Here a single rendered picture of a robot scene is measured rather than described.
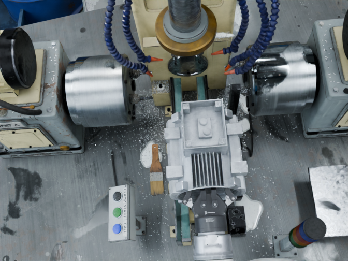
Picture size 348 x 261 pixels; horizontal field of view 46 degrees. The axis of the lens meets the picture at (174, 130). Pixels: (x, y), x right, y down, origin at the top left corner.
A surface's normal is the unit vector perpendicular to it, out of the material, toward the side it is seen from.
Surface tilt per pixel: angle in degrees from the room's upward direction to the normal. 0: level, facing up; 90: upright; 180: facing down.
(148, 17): 90
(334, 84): 0
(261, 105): 69
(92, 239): 0
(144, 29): 90
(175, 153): 1
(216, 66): 90
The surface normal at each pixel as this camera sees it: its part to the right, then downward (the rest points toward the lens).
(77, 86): -0.04, -0.09
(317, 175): -0.06, -0.37
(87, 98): -0.02, 0.30
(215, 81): 0.05, 0.93
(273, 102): 0.02, 0.69
